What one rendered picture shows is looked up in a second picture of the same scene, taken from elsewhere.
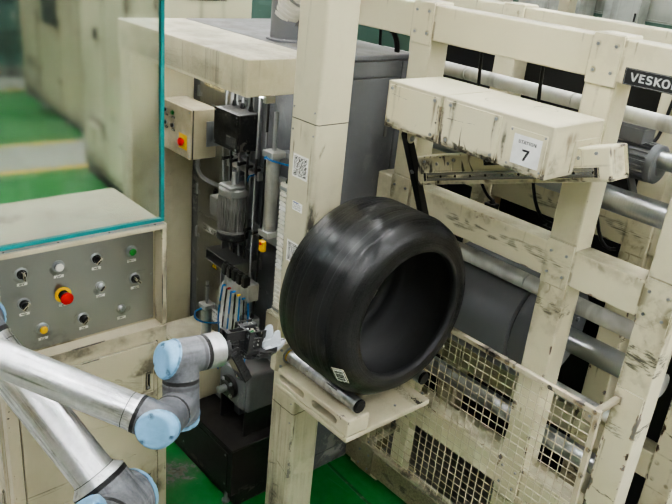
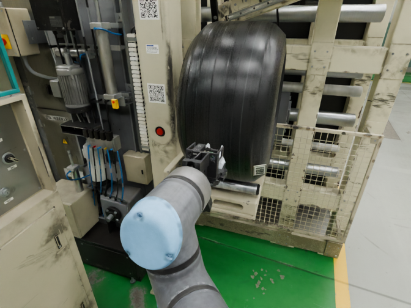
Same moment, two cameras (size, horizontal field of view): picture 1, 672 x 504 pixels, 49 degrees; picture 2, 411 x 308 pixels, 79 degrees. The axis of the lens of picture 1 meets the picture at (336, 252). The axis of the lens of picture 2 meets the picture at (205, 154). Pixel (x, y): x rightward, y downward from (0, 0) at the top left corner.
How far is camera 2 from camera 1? 151 cm
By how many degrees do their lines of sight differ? 26
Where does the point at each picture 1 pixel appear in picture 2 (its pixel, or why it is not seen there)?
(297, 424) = not seen: hidden behind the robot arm
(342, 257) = (248, 58)
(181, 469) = (92, 276)
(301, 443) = not seen: hidden behind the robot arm
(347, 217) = (223, 30)
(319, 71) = not seen: outside the picture
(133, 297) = (14, 177)
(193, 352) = (187, 205)
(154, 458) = (82, 291)
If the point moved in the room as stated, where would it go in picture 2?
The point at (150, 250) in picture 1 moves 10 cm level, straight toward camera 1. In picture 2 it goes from (15, 126) to (22, 135)
